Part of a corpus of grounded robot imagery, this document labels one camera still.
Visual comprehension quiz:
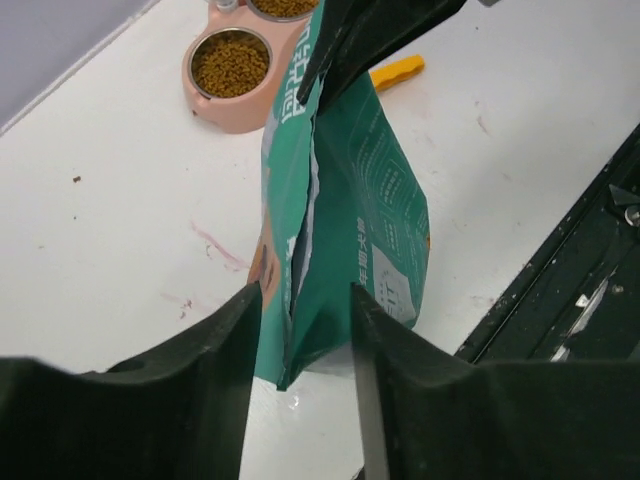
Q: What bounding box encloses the yellow plastic scoop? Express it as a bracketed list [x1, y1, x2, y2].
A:
[369, 55, 425, 93]

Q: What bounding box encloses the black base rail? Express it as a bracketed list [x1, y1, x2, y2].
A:
[456, 130, 639, 363]

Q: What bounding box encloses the clear water bottle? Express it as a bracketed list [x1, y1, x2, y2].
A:
[215, 0, 239, 14]

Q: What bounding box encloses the teal dog food bag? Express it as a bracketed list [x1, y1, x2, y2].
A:
[252, 2, 430, 390]

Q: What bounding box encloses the pink double pet bowl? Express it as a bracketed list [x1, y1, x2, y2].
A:
[182, 1, 318, 134]

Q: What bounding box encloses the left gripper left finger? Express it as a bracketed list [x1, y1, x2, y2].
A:
[1, 284, 262, 479]

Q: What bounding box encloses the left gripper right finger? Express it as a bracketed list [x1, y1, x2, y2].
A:
[350, 285, 639, 479]

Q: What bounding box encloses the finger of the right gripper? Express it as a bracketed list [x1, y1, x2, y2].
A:
[302, 0, 465, 111]

